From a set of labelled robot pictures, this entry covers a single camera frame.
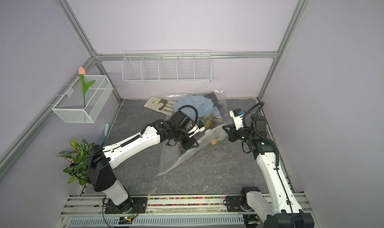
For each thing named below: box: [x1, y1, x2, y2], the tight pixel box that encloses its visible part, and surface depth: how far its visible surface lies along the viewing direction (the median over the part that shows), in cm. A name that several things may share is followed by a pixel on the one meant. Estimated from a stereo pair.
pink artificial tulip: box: [78, 66, 96, 109], surface depth 82 cm
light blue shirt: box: [173, 95, 222, 117], surface depth 114 cm
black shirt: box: [203, 92, 226, 117], surface depth 111 cm
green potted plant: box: [55, 138, 96, 186], surface depth 65 cm
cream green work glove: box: [143, 96, 177, 116], surface depth 119 cm
